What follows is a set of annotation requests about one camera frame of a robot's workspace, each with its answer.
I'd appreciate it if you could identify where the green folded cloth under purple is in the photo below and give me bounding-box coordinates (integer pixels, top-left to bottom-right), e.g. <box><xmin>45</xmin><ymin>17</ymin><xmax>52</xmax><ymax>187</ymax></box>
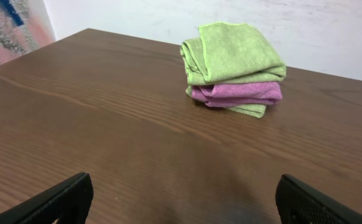
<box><xmin>185</xmin><ymin>86</ymin><xmax>266</xmax><ymax>118</ymax></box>

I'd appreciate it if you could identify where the large green microfiber cloth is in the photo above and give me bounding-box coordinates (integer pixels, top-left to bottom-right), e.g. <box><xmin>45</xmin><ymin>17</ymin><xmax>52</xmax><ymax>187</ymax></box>
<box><xmin>180</xmin><ymin>22</ymin><xmax>286</xmax><ymax>85</ymax></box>

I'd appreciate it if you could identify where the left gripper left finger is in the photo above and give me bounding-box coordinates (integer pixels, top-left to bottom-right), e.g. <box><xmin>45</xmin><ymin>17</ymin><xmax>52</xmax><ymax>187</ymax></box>
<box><xmin>0</xmin><ymin>172</ymin><xmax>93</xmax><ymax>224</ymax></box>

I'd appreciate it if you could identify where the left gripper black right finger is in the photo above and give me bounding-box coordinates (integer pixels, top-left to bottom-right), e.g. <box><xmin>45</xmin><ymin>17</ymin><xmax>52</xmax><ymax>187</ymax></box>
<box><xmin>275</xmin><ymin>174</ymin><xmax>362</xmax><ymax>224</ymax></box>

